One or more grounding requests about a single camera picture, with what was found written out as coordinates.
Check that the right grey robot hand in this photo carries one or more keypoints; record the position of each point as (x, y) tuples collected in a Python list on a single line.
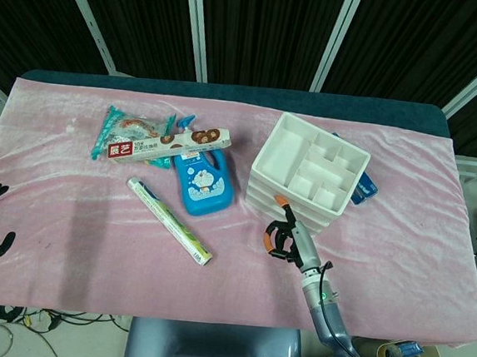
[(301, 242)]

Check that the clear plastic compartment box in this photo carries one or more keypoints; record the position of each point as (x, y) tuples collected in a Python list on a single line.
[(308, 215)]

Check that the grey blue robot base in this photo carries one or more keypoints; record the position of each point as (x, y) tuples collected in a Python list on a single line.
[(206, 351)]

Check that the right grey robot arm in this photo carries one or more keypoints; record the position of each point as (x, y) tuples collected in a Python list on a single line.
[(331, 316)]

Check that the white plastic drawer organizer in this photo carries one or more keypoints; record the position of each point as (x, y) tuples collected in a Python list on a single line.
[(306, 167)]

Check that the blue toothpaste box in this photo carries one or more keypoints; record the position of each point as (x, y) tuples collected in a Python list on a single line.
[(365, 189)]

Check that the blue cartoon detergent bottle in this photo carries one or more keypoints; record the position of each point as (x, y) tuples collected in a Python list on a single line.
[(204, 184)]

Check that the pink velvet cloth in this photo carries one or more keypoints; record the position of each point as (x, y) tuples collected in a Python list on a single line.
[(89, 257)]

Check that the green white toothpaste box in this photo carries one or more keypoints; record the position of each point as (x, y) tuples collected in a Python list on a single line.
[(168, 218)]

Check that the beige tape roll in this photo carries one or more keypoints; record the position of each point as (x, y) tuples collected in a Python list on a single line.
[(390, 355)]

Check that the dark teal table pad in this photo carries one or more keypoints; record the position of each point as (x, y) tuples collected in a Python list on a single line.
[(229, 92)]

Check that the cookie print wrap box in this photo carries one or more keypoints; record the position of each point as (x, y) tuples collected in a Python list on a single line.
[(162, 147)]

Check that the teal snack bag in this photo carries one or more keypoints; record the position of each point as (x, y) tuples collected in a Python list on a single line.
[(121, 128)]

